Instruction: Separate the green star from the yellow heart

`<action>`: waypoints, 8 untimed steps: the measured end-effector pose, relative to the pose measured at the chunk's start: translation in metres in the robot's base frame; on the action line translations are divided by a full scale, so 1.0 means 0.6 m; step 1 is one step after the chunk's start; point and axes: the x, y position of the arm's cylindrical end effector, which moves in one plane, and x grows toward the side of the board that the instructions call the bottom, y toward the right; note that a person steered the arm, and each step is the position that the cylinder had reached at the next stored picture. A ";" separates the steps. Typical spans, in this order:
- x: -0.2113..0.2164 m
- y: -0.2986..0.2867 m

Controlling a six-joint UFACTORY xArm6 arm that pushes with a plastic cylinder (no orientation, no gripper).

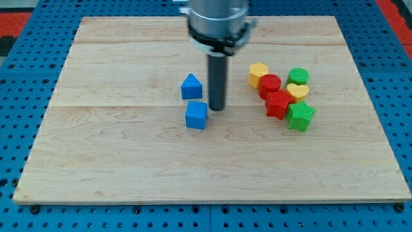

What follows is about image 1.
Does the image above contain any red star block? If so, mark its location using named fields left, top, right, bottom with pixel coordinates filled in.
left=265, top=90, right=294, bottom=120

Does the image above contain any yellow heart block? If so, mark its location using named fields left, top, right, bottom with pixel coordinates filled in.
left=286, top=83, right=310, bottom=103

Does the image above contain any green star block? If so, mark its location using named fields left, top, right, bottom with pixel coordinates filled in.
left=285, top=101, right=316, bottom=132

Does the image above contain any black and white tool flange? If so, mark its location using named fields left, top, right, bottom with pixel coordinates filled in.
left=187, top=19, right=257, bottom=57

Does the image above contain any red cylinder block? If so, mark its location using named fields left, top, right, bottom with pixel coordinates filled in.
left=258, top=73, right=282, bottom=99

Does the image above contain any light wooden board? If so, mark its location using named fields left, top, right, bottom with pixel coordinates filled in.
left=14, top=16, right=411, bottom=205

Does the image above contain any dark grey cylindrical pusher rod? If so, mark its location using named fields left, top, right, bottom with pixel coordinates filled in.
left=207, top=55, right=227, bottom=111

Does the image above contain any blue triangle block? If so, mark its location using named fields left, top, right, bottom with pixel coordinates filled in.
left=180, top=73, right=203, bottom=99

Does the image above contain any blue cube block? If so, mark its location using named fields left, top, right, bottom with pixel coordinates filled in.
left=185, top=101, right=208, bottom=130

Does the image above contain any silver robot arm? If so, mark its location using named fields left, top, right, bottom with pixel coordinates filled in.
left=180, top=0, right=256, bottom=111

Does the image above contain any yellow hexagon block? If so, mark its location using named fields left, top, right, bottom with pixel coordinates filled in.
left=247, top=63, right=268, bottom=89

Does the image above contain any green cylinder block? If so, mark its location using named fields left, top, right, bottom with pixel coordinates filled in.
left=286, top=67, right=310, bottom=85

